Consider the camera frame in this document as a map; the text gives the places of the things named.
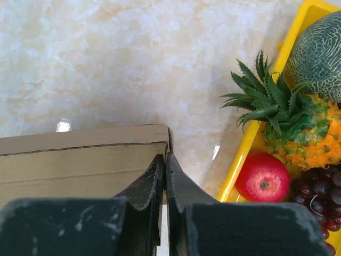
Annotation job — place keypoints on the toy pineapple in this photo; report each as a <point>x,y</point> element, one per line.
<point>304,129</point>

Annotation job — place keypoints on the dark purple grape bunch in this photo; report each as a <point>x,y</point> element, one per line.
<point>318,190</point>

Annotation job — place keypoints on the green netted melon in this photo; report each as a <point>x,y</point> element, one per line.
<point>315,58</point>

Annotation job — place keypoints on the yellow plastic fruit tray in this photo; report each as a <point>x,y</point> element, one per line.
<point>308,13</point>

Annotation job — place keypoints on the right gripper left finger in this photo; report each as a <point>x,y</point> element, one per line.
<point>126,224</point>

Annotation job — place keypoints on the brown cardboard box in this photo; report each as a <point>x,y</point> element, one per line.
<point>82,163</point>

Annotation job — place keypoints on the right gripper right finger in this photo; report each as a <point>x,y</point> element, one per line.
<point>198,224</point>

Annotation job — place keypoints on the red apple near front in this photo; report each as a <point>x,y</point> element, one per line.
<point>263,178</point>

